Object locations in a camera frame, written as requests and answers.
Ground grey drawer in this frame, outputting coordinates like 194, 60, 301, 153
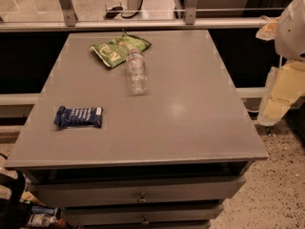
63, 203, 223, 226
30, 176, 246, 207

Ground bottle on floor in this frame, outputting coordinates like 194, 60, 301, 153
26, 214, 57, 227

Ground blue snack packet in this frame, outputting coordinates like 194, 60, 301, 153
53, 106, 104, 129

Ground black bag on floor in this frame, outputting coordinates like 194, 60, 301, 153
0, 171, 31, 229

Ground green chip bag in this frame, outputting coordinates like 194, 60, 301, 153
91, 31, 152, 69

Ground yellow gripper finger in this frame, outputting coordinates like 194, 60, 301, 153
257, 61, 305, 126
255, 16, 279, 41

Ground grey drawer cabinet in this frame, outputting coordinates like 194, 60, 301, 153
6, 31, 268, 229

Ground clear plastic water bottle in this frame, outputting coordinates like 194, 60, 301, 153
126, 49, 148, 94

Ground metal railing frame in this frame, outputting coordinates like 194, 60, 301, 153
0, 0, 305, 33

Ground upper grey drawer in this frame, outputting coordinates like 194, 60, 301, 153
30, 176, 246, 207

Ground lower grey drawer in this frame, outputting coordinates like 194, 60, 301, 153
63, 203, 223, 226

